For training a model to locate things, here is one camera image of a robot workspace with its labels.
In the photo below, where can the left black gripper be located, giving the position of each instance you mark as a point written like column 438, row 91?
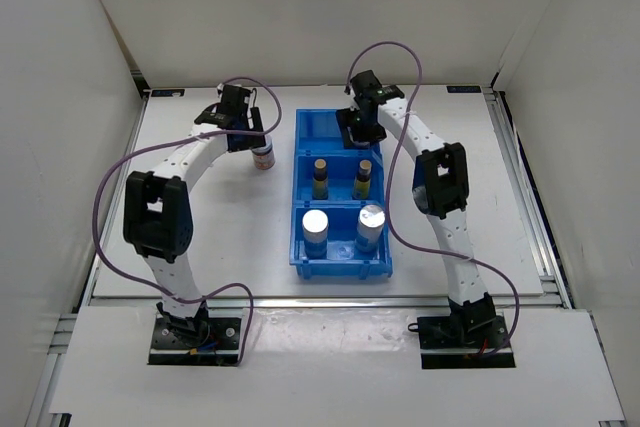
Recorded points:
column 255, row 141

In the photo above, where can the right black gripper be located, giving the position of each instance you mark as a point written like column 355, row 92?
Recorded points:
column 346, row 116

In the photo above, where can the yellow small bottle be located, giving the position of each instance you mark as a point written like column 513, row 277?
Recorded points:
column 362, row 182
column 320, row 190

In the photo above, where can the silver-lid shaker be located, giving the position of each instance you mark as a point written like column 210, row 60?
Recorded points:
column 371, row 221
column 315, row 226

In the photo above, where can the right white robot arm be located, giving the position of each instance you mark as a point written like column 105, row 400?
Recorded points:
column 440, row 189

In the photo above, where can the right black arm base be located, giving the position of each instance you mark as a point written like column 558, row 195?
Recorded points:
column 442, row 347

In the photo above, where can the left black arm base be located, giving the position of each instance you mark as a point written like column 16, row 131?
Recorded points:
column 214, row 341

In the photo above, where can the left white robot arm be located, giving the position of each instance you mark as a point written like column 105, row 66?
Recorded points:
column 158, row 220

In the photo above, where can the blue three-compartment bin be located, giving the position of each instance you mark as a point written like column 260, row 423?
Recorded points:
column 317, row 136

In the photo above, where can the aluminium front rail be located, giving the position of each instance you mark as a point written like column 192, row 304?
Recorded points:
column 437, row 304

